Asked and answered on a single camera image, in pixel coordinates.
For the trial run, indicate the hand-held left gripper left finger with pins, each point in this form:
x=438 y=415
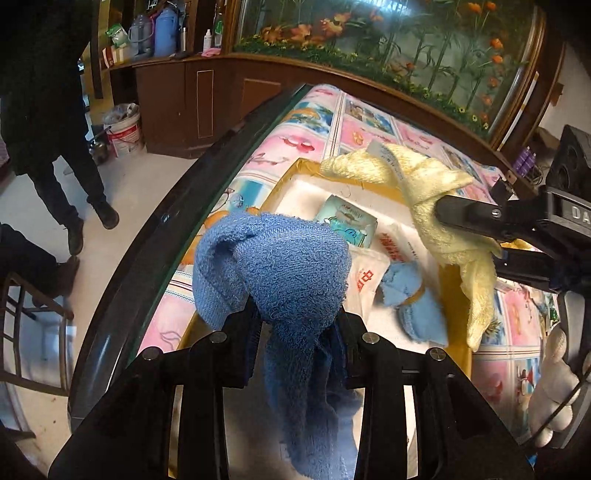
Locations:
x=231 y=353

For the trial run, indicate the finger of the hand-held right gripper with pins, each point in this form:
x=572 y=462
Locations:
x=531 y=270
x=480 y=214

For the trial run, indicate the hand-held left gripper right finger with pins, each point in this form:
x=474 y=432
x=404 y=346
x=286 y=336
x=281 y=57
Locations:
x=367 y=357

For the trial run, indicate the pale yellow fluffy towel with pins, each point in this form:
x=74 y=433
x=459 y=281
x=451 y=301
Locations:
x=415 y=184

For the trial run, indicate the blue terry towel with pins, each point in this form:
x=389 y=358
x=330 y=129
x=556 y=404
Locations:
x=277 y=267

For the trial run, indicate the yellow cardboard box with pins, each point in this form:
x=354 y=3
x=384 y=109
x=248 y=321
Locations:
x=295 y=171

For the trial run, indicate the person's right hand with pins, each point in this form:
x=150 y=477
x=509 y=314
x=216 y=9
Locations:
x=554 y=387

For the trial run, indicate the small light blue cloth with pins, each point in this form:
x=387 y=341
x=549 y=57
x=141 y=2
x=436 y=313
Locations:
x=415 y=314

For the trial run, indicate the purple bottles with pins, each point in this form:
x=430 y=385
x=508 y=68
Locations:
x=524 y=162

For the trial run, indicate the teal tissue packet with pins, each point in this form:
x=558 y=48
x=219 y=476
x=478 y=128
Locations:
x=346 y=221

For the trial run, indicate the printed tablecloth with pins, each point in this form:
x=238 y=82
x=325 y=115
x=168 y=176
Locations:
x=360 y=124

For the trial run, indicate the aquarium with artificial plants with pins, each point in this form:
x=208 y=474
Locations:
x=392 y=37

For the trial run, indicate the wooden chair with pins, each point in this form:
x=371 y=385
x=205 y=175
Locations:
x=18 y=332

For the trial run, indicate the white plastic bucket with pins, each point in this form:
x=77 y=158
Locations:
x=124 y=138

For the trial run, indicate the metal pot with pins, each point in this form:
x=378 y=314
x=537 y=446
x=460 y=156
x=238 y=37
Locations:
x=99 y=152

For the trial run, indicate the dark wooden cabinet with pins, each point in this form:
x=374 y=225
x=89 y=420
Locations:
x=207 y=101

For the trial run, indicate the pink cloth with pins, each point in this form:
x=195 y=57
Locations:
x=211 y=51

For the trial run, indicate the small white bottle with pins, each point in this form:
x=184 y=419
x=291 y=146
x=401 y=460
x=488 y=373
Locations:
x=207 y=41

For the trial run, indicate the blue thermos jug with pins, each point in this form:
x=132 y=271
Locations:
x=167 y=32

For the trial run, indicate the clear water jug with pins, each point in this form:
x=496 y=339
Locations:
x=141 y=37

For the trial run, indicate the green white bag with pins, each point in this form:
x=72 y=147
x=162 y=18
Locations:
x=117 y=37

